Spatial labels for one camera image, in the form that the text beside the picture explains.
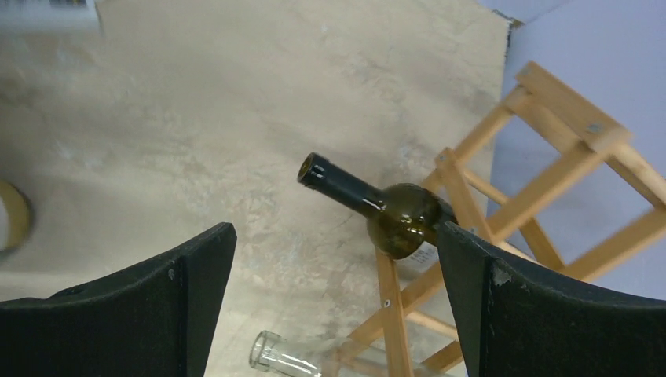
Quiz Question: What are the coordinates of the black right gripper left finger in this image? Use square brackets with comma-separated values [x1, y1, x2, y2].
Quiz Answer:
[1, 223, 237, 376]

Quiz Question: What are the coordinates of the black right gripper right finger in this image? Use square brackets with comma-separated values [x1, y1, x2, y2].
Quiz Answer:
[437, 222, 665, 376]

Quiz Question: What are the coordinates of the clear glass bottle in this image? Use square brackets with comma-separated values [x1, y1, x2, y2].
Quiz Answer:
[248, 330, 454, 377]

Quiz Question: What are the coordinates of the dark bottle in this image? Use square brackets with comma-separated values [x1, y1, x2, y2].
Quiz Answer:
[298, 152, 457, 273]

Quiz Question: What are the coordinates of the red wine bottle gold cap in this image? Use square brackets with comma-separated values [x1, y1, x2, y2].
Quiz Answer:
[1, 180, 35, 252]

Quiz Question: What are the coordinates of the wooden wine rack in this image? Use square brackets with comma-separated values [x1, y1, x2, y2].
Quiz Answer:
[336, 62, 665, 376]

